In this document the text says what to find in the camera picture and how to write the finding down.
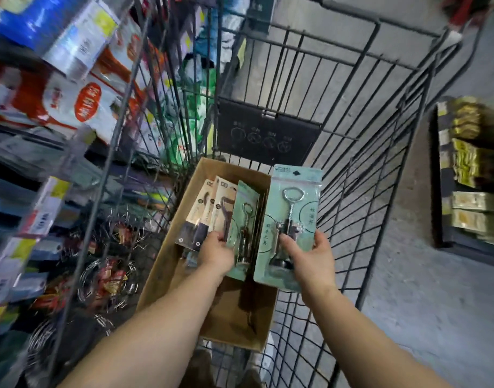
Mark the person's left hand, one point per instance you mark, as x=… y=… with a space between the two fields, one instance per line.
x=216 y=254

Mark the person's right hand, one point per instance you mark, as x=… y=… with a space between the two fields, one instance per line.
x=315 y=270

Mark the person's left thumb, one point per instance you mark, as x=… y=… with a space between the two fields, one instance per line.
x=227 y=243

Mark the person's right thumb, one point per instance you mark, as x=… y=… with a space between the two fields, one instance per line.
x=289 y=244

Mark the beige bottle opener package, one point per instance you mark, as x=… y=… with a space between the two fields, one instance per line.
x=226 y=197
x=212 y=193
x=196 y=210

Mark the narrow green corkscrew package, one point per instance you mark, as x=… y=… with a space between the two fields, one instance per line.
x=247 y=195

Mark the large green corkscrew package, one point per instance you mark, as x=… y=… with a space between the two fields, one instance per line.
x=301 y=183

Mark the person's right forearm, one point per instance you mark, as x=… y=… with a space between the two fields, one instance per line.
x=364 y=343

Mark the person's left forearm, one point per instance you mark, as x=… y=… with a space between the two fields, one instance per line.
x=158 y=331

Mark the brown cardboard box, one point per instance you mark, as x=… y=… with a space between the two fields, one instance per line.
x=230 y=319

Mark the black cart seat flap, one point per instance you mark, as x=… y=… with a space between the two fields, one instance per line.
x=267 y=135

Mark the row of green white packets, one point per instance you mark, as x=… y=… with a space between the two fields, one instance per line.
x=198 y=96

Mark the black display shelf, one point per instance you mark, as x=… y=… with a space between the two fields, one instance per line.
x=442 y=230

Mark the yellow white price label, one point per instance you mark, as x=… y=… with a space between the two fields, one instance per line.
x=45 y=206
x=12 y=266

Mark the stacks of yellow green packets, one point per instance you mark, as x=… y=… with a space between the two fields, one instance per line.
x=469 y=165

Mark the orange and white bag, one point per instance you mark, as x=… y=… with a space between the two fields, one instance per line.
x=123 y=56

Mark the red and white bag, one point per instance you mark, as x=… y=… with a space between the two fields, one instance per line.
x=49 y=100

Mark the silver white packet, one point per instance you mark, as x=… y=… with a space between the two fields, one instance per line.
x=79 y=40

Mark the red object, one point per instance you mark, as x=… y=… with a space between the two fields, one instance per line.
x=465 y=8

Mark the blue packet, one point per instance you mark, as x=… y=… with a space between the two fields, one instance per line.
x=37 y=16

